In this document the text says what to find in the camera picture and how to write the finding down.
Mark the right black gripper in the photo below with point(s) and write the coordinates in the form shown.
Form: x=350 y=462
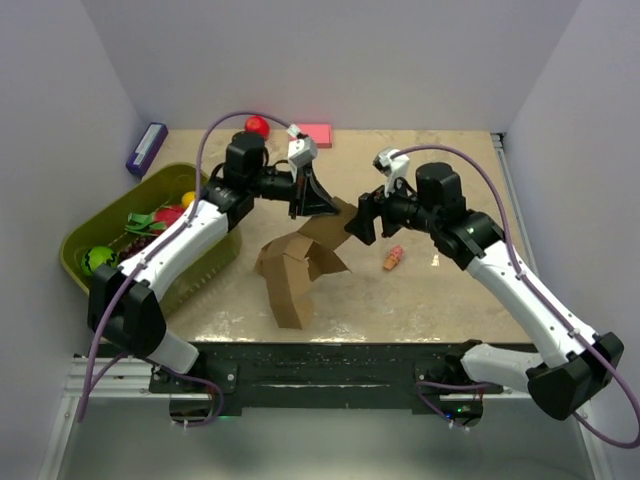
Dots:
x=372 y=205

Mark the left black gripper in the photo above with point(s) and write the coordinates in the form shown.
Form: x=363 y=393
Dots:
x=309 y=196

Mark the brown cardboard box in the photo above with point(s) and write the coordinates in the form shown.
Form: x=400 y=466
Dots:
x=290 y=264

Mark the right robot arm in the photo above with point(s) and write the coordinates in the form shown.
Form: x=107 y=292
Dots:
x=563 y=373

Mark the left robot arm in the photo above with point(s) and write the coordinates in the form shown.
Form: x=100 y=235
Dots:
x=124 y=301

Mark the pink box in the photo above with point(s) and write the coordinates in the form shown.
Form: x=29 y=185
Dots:
x=320 y=133

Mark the purple box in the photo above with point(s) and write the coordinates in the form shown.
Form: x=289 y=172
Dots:
x=148 y=146

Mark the toy ice cream cone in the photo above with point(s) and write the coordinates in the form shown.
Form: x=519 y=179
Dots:
x=394 y=257

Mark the red apple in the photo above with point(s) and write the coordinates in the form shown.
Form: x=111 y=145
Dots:
x=258 y=125

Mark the red dragon fruit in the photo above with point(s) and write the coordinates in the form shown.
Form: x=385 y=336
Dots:
x=155 y=223

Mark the purple grapes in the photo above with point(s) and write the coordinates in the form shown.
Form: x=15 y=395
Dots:
x=137 y=245

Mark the olive green basket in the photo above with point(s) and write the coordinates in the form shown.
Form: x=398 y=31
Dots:
x=107 y=228

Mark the toy watermelon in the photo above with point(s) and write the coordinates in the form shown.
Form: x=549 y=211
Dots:
x=97 y=256

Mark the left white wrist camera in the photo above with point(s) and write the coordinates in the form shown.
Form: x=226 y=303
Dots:
x=302 y=149

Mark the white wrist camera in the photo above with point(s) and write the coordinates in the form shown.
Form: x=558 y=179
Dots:
x=393 y=166
x=302 y=149

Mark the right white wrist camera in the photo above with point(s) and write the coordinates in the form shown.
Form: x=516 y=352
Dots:
x=393 y=166

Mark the black base frame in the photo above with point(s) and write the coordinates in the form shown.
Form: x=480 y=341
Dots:
x=401 y=376

